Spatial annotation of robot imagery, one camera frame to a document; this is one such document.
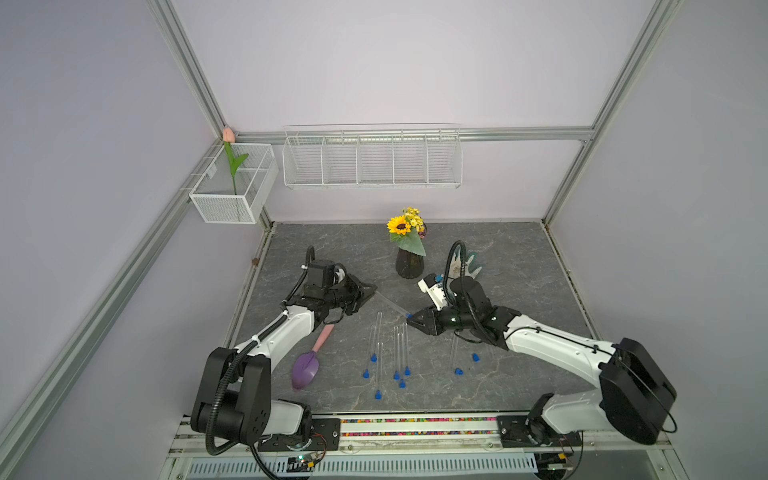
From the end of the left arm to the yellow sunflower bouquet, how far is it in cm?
18

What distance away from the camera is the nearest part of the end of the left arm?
66 centimetres

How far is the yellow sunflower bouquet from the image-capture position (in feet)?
2.83
